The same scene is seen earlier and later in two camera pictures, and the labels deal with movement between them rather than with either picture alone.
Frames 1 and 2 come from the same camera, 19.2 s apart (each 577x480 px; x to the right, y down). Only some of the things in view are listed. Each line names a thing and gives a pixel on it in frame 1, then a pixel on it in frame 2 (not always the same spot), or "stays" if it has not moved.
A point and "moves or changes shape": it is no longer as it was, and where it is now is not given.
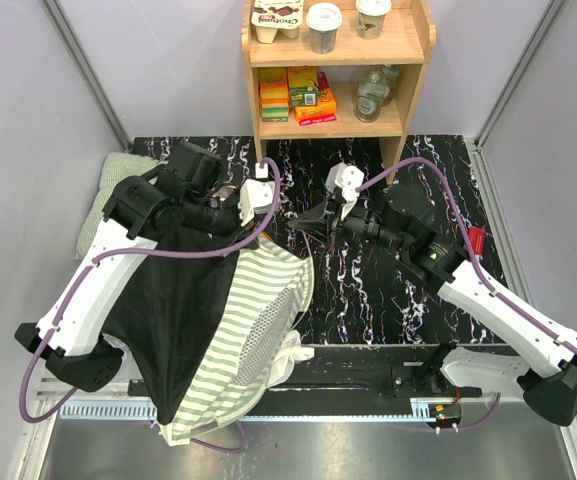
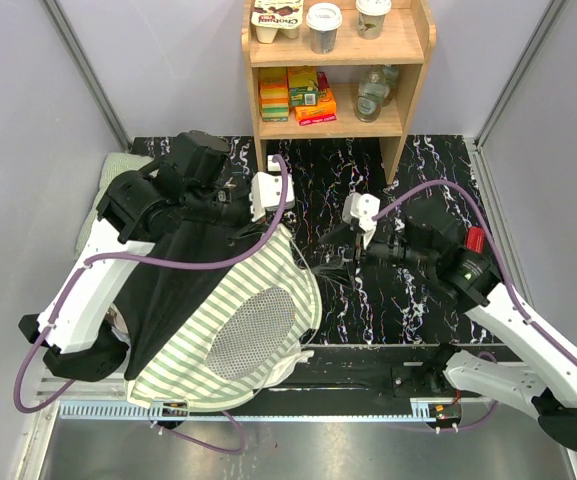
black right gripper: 315,222 -> 342,235
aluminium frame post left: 85,63 stays
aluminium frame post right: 475,144 stays
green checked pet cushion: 115,168 stays
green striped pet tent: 207,337 moves or changes shape
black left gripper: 236,222 stays
